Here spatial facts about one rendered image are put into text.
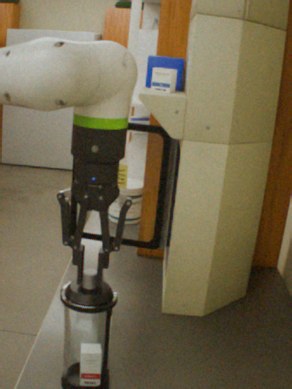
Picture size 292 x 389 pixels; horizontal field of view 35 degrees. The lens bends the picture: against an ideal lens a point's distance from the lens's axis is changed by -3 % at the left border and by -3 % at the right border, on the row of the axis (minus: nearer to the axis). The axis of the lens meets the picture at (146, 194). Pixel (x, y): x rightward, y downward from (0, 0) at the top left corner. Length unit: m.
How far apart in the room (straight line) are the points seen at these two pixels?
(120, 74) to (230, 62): 0.44
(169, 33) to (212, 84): 0.41
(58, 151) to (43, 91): 5.63
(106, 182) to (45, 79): 0.23
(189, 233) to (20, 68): 0.70
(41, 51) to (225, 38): 0.58
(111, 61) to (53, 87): 0.12
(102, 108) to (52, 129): 5.50
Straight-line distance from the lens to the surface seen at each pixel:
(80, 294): 0.88
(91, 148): 0.77
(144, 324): 1.26
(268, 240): 1.66
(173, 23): 1.50
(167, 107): 1.13
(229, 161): 1.18
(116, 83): 0.74
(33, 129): 6.31
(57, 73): 0.65
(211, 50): 1.13
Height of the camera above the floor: 1.61
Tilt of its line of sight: 17 degrees down
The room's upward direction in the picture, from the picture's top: 6 degrees clockwise
